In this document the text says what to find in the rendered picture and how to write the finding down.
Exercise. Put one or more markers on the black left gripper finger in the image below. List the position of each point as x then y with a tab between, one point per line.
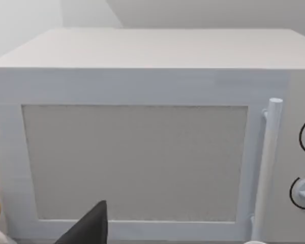
92	226

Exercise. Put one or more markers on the pale microwave door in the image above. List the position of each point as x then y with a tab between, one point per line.
132	162

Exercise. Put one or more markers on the pale microwave oven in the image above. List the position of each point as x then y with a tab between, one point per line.
152	50

